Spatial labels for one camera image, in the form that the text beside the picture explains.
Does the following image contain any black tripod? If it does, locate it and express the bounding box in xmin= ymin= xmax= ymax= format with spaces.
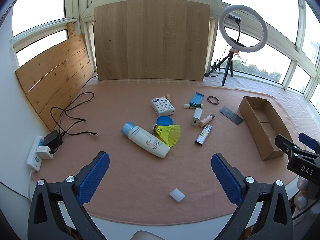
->
xmin=221 ymin=51 xmax=234 ymax=87

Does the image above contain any small pink tube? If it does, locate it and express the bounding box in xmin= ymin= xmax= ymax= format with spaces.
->
xmin=199 ymin=114 xmax=215 ymax=127

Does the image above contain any blue plastic phone stand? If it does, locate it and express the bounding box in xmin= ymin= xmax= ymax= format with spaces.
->
xmin=190 ymin=92 xmax=205 ymax=104

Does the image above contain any person's right hand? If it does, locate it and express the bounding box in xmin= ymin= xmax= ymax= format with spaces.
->
xmin=295 ymin=177 xmax=310 ymax=210

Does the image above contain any pine plank panel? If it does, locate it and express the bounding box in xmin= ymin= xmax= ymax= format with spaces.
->
xmin=15 ymin=34 xmax=94 ymax=132

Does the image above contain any large wooden board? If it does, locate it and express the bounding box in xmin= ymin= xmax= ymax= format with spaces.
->
xmin=93 ymin=0 xmax=210 ymax=82

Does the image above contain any dark printed card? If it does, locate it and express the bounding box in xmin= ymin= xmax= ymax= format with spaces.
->
xmin=220 ymin=107 xmax=244 ymax=125

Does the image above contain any white power strip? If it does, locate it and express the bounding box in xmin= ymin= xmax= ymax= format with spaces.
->
xmin=27 ymin=135 xmax=54 ymax=173

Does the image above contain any white charger plug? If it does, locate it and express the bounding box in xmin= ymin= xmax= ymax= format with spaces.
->
xmin=192 ymin=108 xmax=203 ymax=126

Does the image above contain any black power adapter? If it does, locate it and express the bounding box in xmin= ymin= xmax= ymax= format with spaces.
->
xmin=43 ymin=130 xmax=63 ymax=154

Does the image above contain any white translucent eraser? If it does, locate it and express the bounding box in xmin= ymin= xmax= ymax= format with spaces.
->
xmin=169 ymin=187 xmax=186 ymax=202

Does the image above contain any white ring light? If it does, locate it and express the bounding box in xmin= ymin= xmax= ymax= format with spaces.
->
xmin=219 ymin=4 xmax=268 ymax=53

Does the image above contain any blue round lid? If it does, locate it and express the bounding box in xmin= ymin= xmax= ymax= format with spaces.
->
xmin=156 ymin=116 xmax=173 ymax=127

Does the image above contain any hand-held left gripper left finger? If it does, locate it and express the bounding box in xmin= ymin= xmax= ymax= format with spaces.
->
xmin=28 ymin=151 xmax=110 ymax=240

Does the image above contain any white power strip cable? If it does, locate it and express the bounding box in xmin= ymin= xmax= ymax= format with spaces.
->
xmin=28 ymin=169 xmax=35 ymax=202

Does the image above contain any yellow plastic shuttlecock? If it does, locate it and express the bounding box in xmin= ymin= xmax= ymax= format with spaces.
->
xmin=152 ymin=124 xmax=181 ymax=148

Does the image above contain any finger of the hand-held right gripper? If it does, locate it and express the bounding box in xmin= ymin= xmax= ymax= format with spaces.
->
xmin=299 ymin=132 xmax=320 ymax=155
xmin=275 ymin=134 xmax=300 ymax=155

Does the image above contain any black ring light cable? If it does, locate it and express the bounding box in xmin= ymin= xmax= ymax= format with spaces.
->
xmin=204 ymin=42 xmax=229 ymax=77

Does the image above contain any small wooden strip with holes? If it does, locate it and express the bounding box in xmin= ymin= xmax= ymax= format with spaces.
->
xmin=67 ymin=22 xmax=77 ymax=40

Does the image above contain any polka dot tissue pack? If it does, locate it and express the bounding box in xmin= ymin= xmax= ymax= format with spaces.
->
xmin=151 ymin=95 xmax=175 ymax=117

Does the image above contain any white sunscreen bottle blue cap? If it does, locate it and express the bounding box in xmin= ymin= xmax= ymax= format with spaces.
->
xmin=121 ymin=122 xmax=171 ymax=158

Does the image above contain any patterned lighter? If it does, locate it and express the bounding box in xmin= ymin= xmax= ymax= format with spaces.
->
xmin=195 ymin=124 xmax=212 ymax=146

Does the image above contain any white power adapter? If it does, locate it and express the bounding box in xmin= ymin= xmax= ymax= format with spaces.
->
xmin=36 ymin=146 xmax=54 ymax=160

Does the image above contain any cardboard box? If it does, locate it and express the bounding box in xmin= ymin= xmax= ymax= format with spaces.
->
xmin=238 ymin=96 xmax=293 ymax=161

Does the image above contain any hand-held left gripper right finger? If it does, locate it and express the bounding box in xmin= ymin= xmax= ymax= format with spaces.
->
xmin=211 ymin=153 xmax=293 ymax=240

